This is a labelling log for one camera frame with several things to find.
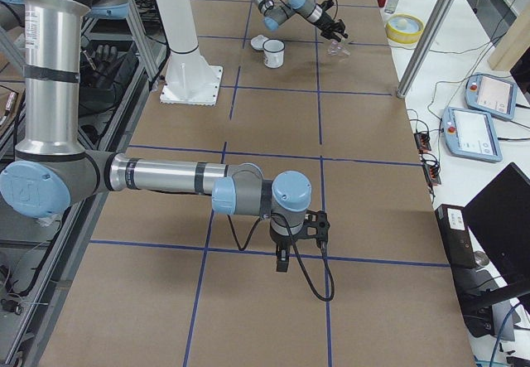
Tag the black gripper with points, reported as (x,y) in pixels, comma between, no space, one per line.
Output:
(329,23)
(282,242)

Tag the white enamel mug blue rim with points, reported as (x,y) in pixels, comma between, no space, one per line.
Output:
(273,53)

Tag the yellow rimmed bowl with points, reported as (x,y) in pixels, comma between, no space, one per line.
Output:
(404,29)

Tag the white ceramic lid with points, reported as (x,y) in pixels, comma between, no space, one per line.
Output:
(257,42)

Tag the orange connector block far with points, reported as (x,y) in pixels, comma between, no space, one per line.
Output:
(422,140)

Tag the orange connector block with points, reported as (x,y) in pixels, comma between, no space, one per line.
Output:
(422,140)
(431,171)

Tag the near teach pendant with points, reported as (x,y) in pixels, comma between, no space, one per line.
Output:
(471,134)

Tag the teach pendant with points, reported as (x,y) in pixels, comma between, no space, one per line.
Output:
(492,95)
(471,134)

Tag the orange connector block near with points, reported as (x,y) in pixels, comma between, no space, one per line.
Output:
(431,171)

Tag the far teach pendant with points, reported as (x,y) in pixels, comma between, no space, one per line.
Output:
(492,95)

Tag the black box with label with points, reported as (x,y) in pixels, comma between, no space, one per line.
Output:
(455,236)

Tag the wooden board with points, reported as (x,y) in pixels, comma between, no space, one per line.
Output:
(513,45)

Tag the black monitor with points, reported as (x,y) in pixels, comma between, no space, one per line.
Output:
(498,217)

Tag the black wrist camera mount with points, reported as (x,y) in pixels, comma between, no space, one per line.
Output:
(316,226)
(327,4)

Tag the aluminium frame post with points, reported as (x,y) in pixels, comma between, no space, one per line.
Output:
(433,25)

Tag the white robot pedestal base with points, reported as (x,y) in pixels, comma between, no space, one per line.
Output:
(189,78)

